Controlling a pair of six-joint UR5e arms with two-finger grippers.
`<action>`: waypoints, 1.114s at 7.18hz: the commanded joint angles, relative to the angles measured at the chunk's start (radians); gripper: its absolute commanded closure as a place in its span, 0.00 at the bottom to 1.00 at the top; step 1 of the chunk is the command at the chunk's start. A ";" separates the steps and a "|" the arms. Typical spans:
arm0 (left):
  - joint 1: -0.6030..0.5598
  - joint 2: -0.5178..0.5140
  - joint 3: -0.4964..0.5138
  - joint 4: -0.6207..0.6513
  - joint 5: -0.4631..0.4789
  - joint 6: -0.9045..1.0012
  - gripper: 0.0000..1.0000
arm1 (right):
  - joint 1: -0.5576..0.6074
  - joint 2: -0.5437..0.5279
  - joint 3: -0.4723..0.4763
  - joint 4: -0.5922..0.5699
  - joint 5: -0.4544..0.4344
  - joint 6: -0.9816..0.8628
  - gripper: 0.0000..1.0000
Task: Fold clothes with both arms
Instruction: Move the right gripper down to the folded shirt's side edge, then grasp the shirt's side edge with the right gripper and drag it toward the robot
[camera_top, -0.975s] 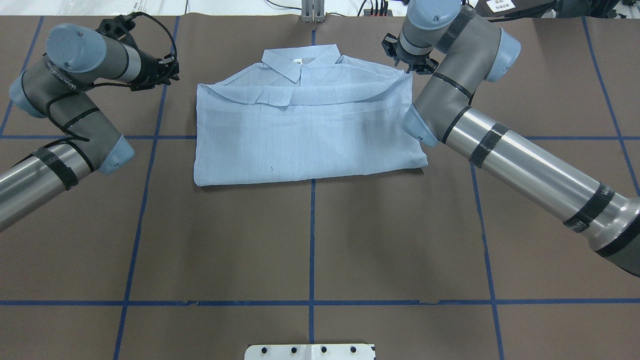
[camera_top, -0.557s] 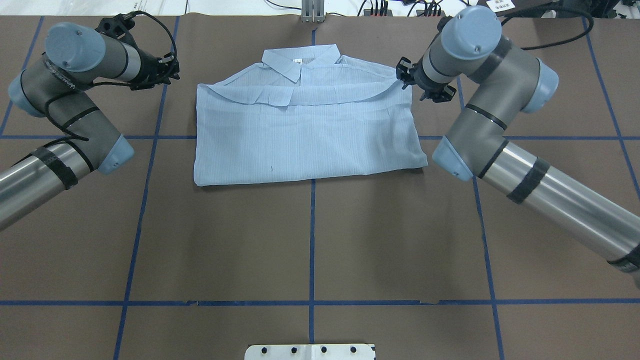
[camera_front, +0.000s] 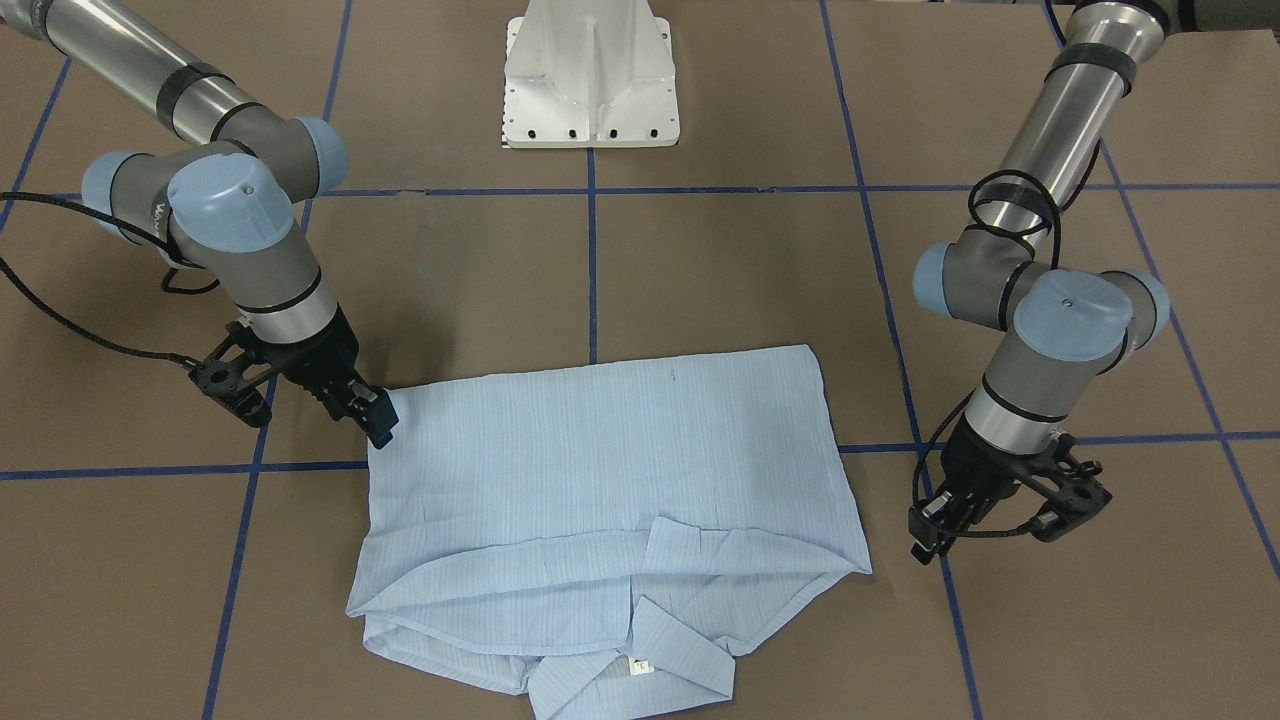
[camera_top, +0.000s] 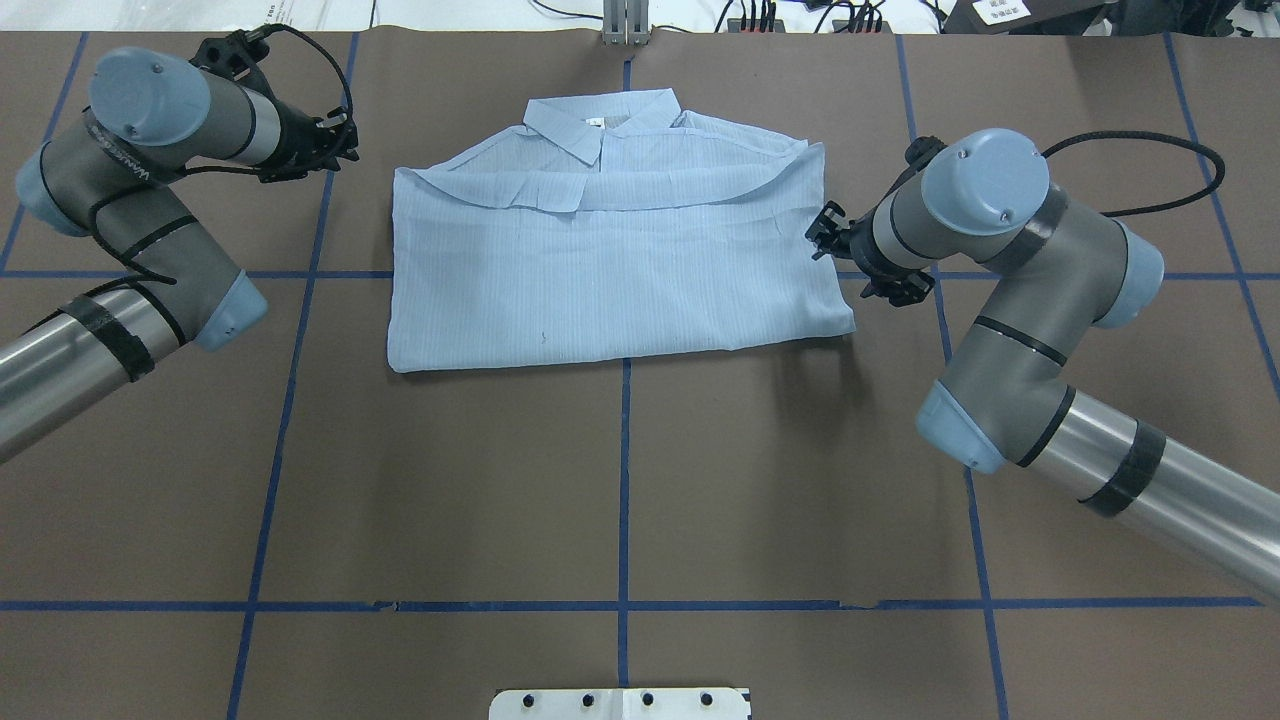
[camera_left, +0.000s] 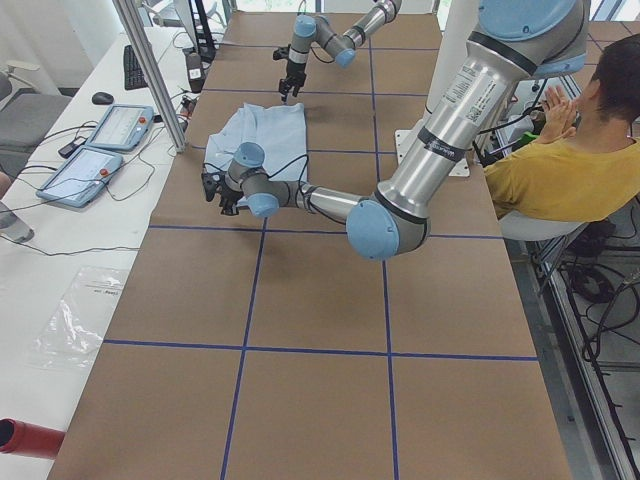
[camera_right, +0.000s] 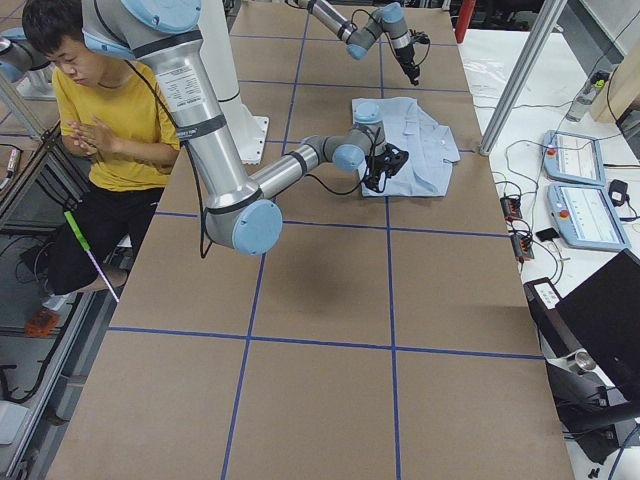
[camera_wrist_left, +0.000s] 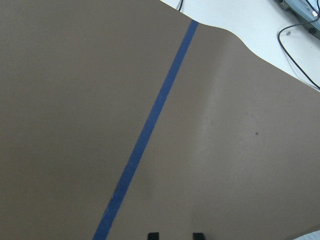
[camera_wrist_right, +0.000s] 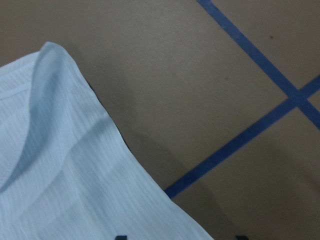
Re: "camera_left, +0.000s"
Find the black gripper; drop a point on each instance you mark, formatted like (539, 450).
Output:
(228, 195)
(294, 71)

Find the light blue striped shirt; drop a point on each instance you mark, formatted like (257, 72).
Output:
(265, 137)

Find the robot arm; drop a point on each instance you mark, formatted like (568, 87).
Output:
(512, 41)
(309, 30)

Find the upper blue teach pendant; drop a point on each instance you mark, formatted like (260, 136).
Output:
(121, 128)

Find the blue teach pendant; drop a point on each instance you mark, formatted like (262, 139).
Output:
(81, 177)
(121, 128)

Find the lower blue teach pendant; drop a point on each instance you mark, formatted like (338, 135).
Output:
(81, 177)

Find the black keyboard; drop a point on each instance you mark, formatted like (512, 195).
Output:
(134, 77)

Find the black computer mouse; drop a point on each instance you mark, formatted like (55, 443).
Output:
(102, 98)

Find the clear plastic bag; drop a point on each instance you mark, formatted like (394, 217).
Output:
(72, 337)

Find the grey office chair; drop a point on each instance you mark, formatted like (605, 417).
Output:
(29, 115)

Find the person in yellow shirt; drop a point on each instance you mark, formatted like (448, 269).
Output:
(584, 165)

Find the red cylinder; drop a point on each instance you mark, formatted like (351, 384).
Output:
(30, 440)

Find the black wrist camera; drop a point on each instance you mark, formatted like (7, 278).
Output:
(281, 53)
(212, 184)

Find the aluminium frame post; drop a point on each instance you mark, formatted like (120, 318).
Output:
(130, 19)

